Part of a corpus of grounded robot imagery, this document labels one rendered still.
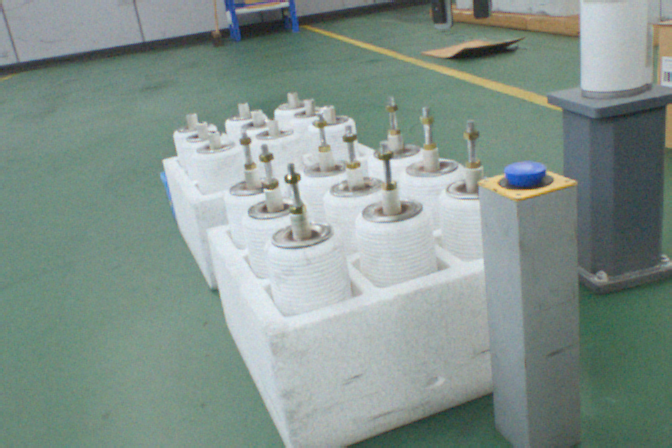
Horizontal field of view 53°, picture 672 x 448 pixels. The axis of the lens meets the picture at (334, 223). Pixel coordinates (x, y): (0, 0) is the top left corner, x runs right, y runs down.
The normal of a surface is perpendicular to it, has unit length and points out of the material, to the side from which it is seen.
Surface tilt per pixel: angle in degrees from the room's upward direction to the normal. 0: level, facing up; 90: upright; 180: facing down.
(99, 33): 90
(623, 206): 90
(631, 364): 0
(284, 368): 90
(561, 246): 90
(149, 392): 0
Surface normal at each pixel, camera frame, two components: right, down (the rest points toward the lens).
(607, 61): -0.49, 0.37
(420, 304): 0.35, 0.29
